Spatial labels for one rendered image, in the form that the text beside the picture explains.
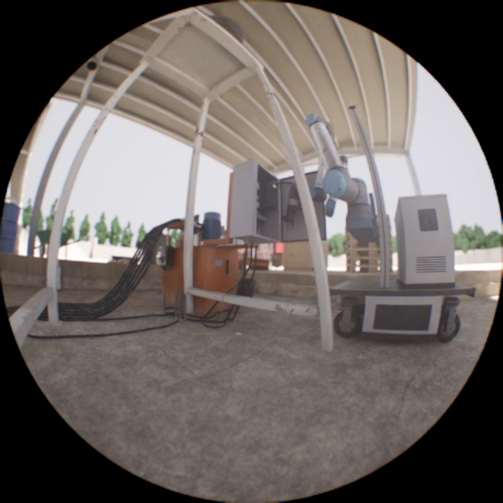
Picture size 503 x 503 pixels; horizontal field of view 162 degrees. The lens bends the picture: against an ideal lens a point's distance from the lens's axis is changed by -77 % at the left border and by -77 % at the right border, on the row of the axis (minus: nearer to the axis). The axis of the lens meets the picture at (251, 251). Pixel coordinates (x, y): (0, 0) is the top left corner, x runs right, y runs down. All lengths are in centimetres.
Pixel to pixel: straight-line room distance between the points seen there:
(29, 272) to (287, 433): 314
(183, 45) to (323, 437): 266
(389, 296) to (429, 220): 49
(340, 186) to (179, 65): 205
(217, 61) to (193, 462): 259
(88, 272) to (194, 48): 305
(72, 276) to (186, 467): 277
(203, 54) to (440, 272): 259
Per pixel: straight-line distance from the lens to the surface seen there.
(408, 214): 115
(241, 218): 126
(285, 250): 458
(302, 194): 97
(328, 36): 495
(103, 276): 299
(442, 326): 125
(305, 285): 260
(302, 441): 55
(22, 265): 317
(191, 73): 238
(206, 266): 152
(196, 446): 53
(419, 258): 112
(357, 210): 110
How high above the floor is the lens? 45
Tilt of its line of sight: 5 degrees up
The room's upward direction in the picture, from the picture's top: 1 degrees clockwise
